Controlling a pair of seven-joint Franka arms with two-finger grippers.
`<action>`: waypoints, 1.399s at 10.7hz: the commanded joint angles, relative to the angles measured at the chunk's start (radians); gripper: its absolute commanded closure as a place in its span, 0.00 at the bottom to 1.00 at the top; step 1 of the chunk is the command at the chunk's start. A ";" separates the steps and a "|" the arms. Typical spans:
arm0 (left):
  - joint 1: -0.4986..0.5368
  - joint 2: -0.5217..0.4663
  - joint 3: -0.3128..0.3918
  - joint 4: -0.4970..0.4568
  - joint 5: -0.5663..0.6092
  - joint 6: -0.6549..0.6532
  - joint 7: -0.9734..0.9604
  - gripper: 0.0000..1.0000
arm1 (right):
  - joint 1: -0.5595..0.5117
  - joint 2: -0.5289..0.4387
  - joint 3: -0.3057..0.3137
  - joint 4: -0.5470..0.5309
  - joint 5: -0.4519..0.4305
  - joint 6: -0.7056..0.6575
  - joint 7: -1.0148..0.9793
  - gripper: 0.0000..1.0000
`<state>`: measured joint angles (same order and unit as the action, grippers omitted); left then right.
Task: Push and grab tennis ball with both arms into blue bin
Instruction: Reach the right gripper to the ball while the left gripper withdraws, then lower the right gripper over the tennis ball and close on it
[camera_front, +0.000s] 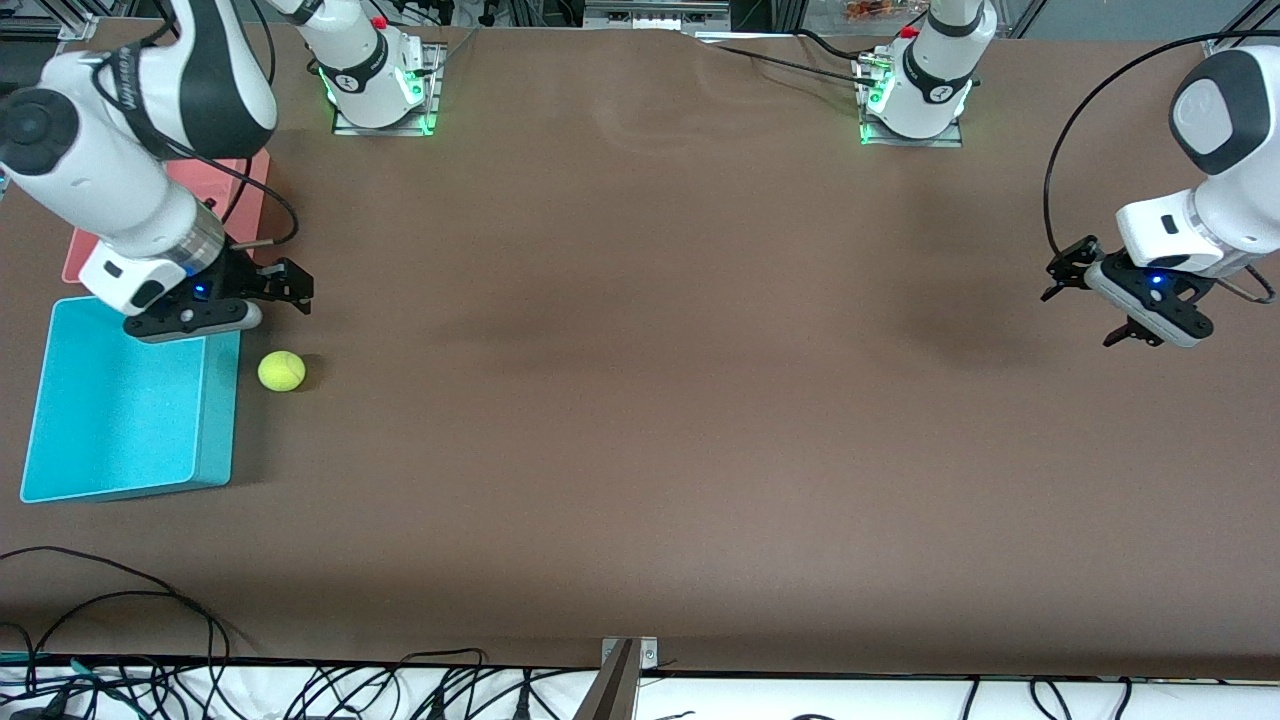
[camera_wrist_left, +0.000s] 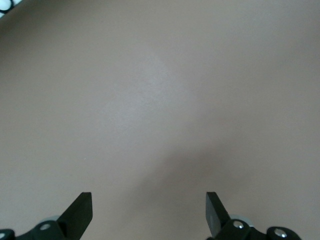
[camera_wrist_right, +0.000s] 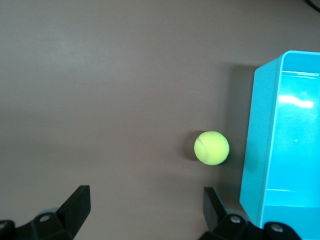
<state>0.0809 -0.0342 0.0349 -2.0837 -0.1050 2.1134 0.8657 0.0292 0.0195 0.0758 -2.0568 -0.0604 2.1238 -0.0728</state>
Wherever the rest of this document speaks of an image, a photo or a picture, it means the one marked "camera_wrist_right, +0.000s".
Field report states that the blue plastic bin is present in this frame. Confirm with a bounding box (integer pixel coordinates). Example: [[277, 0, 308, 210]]
[[239, 50, 320, 240]]

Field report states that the long looping black cable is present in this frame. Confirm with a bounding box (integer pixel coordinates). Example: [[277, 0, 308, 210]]
[[303, 0, 320, 12]]

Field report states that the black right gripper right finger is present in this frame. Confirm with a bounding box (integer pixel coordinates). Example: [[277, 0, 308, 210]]
[[197, 186, 305, 240]]

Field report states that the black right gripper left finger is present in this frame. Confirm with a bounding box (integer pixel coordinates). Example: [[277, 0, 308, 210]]
[[0, 185, 91, 240]]

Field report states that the yellow-green tennis ball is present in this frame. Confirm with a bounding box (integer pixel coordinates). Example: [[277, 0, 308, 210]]
[[193, 130, 230, 166]]

